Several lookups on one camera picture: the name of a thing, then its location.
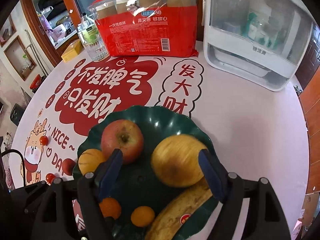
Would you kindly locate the small orange kumquat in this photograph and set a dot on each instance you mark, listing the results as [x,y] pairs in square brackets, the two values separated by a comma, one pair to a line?
[142,216]

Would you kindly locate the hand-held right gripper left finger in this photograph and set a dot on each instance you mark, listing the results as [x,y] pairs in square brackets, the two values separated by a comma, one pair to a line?
[110,177]

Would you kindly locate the striped yellow pepino melon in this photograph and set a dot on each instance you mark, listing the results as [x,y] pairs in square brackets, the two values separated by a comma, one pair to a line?
[89,158]

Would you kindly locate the small dark red fruit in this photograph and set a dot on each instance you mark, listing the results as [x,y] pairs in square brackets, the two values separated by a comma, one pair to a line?
[68,166]

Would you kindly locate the red container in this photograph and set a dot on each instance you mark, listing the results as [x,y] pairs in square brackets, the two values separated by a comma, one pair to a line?
[36,80]

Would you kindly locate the clear drinking glass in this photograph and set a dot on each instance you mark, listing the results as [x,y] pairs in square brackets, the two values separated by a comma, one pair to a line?
[98,51]

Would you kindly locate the green scalloped plate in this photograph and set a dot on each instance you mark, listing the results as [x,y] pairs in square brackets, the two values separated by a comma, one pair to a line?
[140,177]

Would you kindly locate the clear bottle green label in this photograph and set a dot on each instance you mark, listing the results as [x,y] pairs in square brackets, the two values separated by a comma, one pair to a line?
[88,31]

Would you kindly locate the red apple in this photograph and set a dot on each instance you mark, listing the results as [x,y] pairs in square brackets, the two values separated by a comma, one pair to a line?
[122,140]

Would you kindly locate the red paper cup package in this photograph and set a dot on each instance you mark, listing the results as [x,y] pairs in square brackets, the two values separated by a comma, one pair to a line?
[150,32]

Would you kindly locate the orange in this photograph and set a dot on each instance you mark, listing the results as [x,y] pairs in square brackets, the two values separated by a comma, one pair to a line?
[110,208]

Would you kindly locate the cherry tomato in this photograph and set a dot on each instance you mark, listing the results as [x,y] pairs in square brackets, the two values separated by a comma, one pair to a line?
[50,177]
[44,140]

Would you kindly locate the white countertop appliance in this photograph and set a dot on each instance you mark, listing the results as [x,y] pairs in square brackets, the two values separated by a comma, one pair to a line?
[250,42]

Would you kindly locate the cardboard box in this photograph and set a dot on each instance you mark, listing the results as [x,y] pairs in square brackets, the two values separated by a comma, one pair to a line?
[310,205]

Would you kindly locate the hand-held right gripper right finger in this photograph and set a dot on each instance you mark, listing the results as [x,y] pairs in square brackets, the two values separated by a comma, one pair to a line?
[212,176]

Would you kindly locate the yellow box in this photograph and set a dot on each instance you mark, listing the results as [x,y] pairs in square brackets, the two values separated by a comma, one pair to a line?
[71,51]

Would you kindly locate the large yellow pear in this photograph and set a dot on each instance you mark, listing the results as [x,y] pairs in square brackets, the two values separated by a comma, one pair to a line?
[176,161]

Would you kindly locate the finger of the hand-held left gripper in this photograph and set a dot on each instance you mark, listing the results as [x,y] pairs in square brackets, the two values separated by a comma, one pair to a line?
[31,192]

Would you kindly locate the spotted yellow banana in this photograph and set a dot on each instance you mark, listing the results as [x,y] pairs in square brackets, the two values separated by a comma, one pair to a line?
[180,212]

